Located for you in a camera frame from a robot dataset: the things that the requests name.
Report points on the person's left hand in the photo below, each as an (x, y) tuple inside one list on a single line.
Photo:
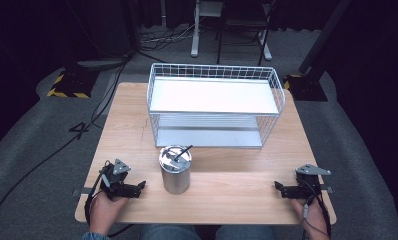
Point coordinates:
[(102, 213)]

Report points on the person's legs in jeans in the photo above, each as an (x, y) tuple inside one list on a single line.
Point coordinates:
[(173, 233)]

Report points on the black slanted stand pole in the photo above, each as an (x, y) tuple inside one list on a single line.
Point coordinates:
[(323, 36)]

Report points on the black yellow striped stand base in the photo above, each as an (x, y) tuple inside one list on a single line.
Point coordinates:
[(305, 88), (72, 85)]

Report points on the black metal chair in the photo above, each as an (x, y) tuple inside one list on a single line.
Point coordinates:
[(242, 23)]

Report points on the person's right hand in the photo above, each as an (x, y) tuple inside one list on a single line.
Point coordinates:
[(315, 223)]

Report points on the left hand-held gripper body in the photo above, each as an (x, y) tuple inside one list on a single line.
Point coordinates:
[(113, 181)]

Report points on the person's denim sleeve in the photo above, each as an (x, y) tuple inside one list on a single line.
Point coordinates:
[(94, 236)]

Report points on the steel canister with lid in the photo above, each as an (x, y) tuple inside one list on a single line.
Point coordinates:
[(175, 178)]

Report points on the grey tape strip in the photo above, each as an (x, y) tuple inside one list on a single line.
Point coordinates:
[(83, 191), (327, 189)]

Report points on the white desk frame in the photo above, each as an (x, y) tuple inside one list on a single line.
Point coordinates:
[(196, 36)]

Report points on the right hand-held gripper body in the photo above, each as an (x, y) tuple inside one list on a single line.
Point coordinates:
[(307, 188)]

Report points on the black straw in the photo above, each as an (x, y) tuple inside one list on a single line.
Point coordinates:
[(183, 153)]

